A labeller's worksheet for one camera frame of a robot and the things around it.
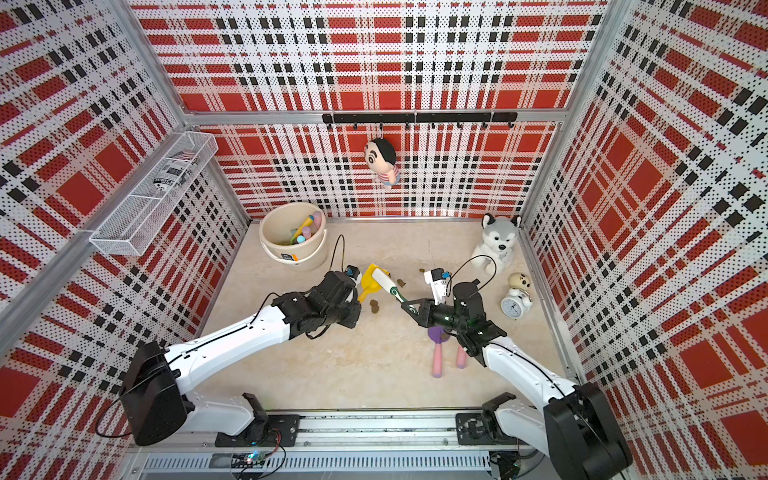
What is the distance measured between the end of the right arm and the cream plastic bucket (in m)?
0.43

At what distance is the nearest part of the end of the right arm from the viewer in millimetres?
620

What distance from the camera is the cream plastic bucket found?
0.94 meters

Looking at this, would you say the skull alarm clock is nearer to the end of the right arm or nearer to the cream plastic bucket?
the end of the right arm
